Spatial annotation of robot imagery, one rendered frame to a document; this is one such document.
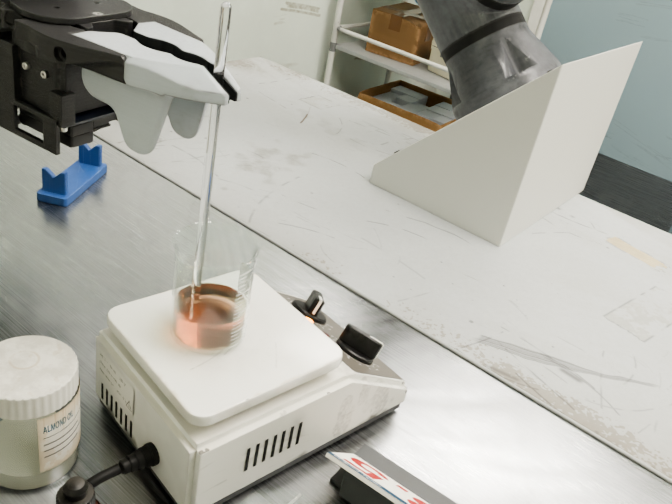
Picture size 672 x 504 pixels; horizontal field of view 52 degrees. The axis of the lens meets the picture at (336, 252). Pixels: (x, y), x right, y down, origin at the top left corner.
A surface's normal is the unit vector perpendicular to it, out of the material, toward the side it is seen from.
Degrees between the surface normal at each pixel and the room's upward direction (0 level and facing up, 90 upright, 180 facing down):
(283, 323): 0
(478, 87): 77
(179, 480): 90
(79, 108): 91
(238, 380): 0
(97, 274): 0
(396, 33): 91
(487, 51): 59
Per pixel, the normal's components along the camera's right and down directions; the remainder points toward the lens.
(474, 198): -0.62, 0.31
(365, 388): 0.65, 0.49
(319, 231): 0.18, -0.84
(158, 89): -0.16, 0.49
